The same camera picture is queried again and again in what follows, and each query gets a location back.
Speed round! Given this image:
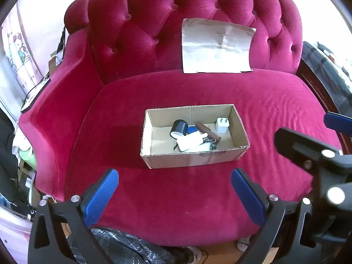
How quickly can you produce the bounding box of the white cable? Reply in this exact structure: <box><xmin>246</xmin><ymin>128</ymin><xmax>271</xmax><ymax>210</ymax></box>
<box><xmin>24</xmin><ymin>56</ymin><xmax>59</xmax><ymax>101</ymax></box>

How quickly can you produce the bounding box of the cartoon printed wall poster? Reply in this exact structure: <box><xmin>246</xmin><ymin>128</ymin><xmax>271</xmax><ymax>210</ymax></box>
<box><xmin>2</xmin><ymin>12</ymin><xmax>43</xmax><ymax>90</ymax></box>

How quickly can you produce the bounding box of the white wall charger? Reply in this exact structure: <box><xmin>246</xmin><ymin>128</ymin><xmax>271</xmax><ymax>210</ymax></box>
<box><xmin>215</xmin><ymin>117</ymin><xmax>230</xmax><ymax>133</ymax></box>

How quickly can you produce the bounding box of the dark patterned cloth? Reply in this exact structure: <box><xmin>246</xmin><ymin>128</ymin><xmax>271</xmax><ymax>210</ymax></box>
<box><xmin>302</xmin><ymin>41</ymin><xmax>352</xmax><ymax>112</ymax></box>
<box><xmin>66</xmin><ymin>226</ymin><xmax>178</xmax><ymax>264</ymax></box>

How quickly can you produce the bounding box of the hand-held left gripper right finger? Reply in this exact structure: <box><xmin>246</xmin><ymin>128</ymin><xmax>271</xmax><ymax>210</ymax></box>
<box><xmin>231</xmin><ymin>168</ymin><xmax>313</xmax><ymax>264</ymax></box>

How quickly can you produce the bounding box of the pink printed cloth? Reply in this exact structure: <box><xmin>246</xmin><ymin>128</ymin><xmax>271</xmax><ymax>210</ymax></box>
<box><xmin>0</xmin><ymin>206</ymin><xmax>33</xmax><ymax>256</ymax></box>

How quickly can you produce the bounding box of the red velvet armchair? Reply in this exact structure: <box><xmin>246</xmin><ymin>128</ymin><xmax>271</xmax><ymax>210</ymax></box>
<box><xmin>19</xmin><ymin>0</ymin><xmax>344</xmax><ymax>247</ymax></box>

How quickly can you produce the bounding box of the cardboard box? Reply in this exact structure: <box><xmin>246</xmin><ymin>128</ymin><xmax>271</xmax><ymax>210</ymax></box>
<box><xmin>140</xmin><ymin>104</ymin><xmax>250</xmax><ymax>169</ymax></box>

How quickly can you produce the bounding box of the brown rectangular bar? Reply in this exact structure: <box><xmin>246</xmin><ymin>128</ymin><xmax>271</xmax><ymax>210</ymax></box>
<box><xmin>196</xmin><ymin>123</ymin><xmax>222</xmax><ymax>141</ymax></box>

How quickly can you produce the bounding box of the light green cloth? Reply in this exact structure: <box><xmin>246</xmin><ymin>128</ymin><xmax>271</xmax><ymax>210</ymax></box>
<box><xmin>17</xmin><ymin>145</ymin><xmax>38</xmax><ymax>169</ymax></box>

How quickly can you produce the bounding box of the black hanging garment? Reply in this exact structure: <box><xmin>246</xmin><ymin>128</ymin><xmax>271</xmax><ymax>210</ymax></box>
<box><xmin>0</xmin><ymin>110</ymin><xmax>26</xmax><ymax>208</ymax></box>

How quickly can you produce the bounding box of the white paper sheet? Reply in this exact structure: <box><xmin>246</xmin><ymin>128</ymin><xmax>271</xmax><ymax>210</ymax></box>
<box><xmin>181</xmin><ymin>18</ymin><xmax>257</xmax><ymax>74</ymax></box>

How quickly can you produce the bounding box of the light blue bottle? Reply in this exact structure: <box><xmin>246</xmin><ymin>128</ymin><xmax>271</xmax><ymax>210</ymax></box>
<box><xmin>176</xmin><ymin>132</ymin><xmax>209</xmax><ymax>152</ymax></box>

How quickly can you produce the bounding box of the grey shoe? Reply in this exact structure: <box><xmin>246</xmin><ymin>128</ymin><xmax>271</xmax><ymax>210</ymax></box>
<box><xmin>180</xmin><ymin>246</ymin><xmax>203</xmax><ymax>264</ymax></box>

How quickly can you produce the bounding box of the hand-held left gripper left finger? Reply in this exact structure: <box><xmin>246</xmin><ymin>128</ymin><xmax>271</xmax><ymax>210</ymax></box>
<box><xmin>27</xmin><ymin>168</ymin><xmax>119</xmax><ymax>264</ymax></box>

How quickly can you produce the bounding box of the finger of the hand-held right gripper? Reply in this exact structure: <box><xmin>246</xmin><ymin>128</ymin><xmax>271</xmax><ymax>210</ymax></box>
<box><xmin>274</xmin><ymin>128</ymin><xmax>352</xmax><ymax>182</ymax></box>
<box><xmin>324</xmin><ymin>112</ymin><xmax>352</xmax><ymax>137</ymax></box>

